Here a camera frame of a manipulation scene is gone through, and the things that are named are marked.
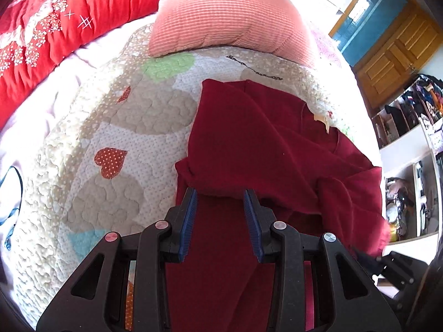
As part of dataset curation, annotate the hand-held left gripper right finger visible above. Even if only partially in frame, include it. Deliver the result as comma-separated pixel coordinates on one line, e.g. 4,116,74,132
243,189,403,332

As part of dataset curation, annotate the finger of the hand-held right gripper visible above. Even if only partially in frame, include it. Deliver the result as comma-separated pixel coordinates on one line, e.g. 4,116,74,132
356,249,415,286

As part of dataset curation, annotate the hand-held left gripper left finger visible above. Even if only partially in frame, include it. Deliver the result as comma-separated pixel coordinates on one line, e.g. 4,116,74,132
35,187,199,332

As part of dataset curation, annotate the dark red garment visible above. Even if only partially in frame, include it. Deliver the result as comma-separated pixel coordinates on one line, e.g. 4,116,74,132
165,79,392,332

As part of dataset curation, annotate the pile of colourful clothes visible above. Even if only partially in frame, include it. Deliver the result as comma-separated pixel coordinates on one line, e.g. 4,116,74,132
401,74,443,118

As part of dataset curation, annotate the white shelf unit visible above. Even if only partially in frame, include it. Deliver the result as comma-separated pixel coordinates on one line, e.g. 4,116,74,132
372,76,443,246

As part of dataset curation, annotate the heart-patterned quilt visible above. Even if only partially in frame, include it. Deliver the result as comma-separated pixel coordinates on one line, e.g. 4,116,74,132
7,24,383,331

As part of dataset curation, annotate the white bed sheet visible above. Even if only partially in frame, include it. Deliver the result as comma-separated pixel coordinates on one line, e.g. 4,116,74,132
0,17,156,284

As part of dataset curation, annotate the wooden door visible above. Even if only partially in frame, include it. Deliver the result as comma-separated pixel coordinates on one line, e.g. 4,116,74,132
353,7,443,111

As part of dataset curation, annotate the pink waffle pillow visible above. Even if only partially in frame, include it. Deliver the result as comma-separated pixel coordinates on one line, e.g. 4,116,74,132
148,0,317,68

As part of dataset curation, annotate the red embroidered pillow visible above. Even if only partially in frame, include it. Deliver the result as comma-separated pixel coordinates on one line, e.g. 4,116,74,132
0,0,166,128

